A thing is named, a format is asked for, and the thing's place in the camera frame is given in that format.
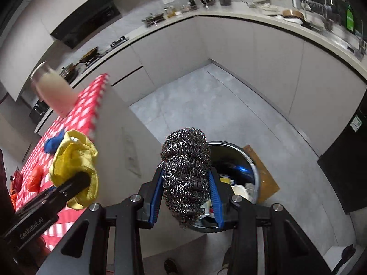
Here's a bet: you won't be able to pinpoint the metal cooking pot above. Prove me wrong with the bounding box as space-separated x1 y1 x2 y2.
60 63 78 81

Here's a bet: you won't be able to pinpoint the grey wall cabinets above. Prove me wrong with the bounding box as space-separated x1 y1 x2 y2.
0 0 207 101

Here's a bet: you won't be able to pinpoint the yellow cloth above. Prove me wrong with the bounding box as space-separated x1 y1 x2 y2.
49 130 99 210

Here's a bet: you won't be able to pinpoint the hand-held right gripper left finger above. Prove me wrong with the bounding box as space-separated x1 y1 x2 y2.
43 165 165 275

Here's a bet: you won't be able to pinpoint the black range hood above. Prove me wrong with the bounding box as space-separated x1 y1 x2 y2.
50 0 121 49

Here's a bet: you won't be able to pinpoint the grey kitchen island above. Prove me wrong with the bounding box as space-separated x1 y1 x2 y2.
86 84 210 260

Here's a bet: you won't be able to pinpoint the orange plastic bag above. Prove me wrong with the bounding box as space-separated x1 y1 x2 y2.
27 165 43 192

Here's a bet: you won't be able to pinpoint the black microwave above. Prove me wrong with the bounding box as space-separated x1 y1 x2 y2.
29 99 49 124

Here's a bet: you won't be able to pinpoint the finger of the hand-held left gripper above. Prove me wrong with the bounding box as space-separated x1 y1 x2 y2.
37 172 92 209

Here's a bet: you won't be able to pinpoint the black trash bin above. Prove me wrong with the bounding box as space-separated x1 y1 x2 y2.
183 141 261 233

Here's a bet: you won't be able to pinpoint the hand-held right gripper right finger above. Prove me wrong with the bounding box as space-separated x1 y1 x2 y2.
208 166 324 275

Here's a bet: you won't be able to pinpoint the copper pan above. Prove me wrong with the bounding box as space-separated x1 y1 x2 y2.
282 9 305 20

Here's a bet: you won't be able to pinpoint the green bottle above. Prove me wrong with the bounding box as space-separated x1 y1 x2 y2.
345 4 356 32

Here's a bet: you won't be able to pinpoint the black built-in appliance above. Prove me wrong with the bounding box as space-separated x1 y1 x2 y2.
317 92 367 215

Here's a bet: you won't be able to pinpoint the blue cloth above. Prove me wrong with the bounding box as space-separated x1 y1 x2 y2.
44 130 66 154

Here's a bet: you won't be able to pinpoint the dark wok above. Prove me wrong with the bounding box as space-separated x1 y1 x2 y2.
79 47 99 63

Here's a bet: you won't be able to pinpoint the brown cardboard sheet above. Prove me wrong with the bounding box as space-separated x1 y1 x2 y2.
243 145 281 204

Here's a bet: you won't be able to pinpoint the grey kitchen counter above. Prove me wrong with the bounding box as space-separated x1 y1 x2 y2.
34 6 367 161

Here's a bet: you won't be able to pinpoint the gas stove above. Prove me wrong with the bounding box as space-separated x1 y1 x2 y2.
110 36 128 48

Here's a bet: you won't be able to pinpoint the steel wool scourer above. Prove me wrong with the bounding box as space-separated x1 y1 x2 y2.
161 127 213 230

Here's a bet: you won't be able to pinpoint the red checkered tablecloth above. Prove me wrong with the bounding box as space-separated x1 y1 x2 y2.
11 74 111 250

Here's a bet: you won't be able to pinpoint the metal dish tray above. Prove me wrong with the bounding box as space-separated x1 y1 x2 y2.
142 13 166 27

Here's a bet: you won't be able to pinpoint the red plastic packet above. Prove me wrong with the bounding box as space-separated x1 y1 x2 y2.
10 170 23 202

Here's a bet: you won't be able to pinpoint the person's dark shoe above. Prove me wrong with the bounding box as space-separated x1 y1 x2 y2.
164 258 178 275

